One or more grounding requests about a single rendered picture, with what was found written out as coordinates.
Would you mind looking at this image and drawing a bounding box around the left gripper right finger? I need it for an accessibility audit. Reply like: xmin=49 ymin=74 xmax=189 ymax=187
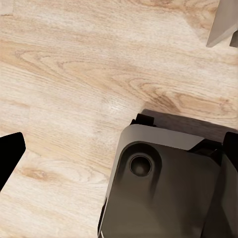
xmin=222 ymin=132 xmax=238 ymax=172

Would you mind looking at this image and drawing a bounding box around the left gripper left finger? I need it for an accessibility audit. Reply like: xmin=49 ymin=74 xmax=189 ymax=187
xmin=0 ymin=132 xmax=26 ymax=191

